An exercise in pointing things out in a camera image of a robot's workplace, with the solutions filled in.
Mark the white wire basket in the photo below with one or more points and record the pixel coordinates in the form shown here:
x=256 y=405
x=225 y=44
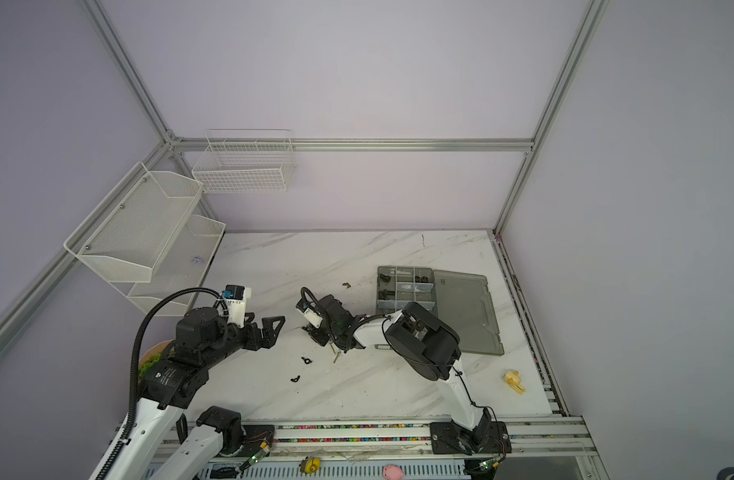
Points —
x=246 y=160

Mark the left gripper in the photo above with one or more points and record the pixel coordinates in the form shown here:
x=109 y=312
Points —
x=268 y=338

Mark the grey plastic organizer box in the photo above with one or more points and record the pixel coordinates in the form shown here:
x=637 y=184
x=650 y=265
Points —
x=461 y=300

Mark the upper white mesh shelf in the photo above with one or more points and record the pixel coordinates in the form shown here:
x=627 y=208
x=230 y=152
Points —
x=127 y=237

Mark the yellow small object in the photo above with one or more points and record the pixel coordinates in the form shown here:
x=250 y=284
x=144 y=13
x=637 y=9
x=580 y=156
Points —
x=310 y=465

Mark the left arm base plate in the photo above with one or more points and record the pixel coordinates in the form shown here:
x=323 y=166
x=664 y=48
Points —
x=250 y=441

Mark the yellow toy figure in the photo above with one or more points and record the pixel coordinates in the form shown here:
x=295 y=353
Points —
x=513 y=380

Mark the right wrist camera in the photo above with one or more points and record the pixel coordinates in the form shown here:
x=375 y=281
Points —
x=311 y=315

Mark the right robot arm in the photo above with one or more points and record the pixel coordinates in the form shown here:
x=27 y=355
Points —
x=427 y=344

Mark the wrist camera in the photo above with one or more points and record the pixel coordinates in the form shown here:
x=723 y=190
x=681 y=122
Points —
x=236 y=298
x=311 y=315

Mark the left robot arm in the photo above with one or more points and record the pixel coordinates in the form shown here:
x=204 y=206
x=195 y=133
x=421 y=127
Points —
x=159 y=396

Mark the pink small object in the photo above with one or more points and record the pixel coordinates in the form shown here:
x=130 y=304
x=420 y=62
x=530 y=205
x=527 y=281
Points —
x=392 y=472

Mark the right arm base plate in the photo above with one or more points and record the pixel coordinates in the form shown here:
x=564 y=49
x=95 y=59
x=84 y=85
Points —
x=489 y=438

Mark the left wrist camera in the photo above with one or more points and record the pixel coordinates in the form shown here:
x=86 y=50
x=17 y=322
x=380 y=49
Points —
x=236 y=298

